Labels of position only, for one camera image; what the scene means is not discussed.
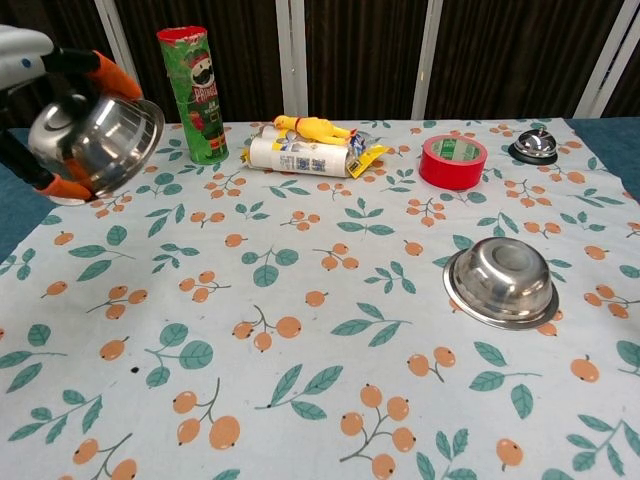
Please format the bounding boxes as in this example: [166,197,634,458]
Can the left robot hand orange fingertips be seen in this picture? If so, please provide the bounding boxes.
[0,23,144,201]

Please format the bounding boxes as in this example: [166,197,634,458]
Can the steel bowl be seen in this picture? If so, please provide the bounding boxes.
[442,237,560,331]
[27,93,166,200]

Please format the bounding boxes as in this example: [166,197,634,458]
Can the floral tablecloth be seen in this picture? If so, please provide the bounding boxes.
[0,117,640,480]

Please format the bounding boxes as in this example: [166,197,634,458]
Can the green Pringles can red lid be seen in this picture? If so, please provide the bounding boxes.
[156,26,230,165]

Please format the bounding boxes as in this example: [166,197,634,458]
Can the white roll pack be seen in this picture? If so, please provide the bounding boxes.
[241,124,362,179]

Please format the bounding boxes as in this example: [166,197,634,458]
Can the yellow rubber chicken toy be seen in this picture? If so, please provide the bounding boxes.
[272,114,357,147]

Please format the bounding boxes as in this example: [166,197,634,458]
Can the yellow blue snack packet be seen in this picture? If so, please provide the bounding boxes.
[344,130,390,180]

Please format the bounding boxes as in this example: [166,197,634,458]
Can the red tape roll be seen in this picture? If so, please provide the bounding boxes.
[418,133,487,191]

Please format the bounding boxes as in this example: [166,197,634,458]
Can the silver service bell black base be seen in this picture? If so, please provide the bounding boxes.
[508,127,559,165]

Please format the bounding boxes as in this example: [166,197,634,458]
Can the white metal frame post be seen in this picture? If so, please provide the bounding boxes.
[410,0,444,120]
[275,0,309,119]
[94,0,151,124]
[574,0,640,119]

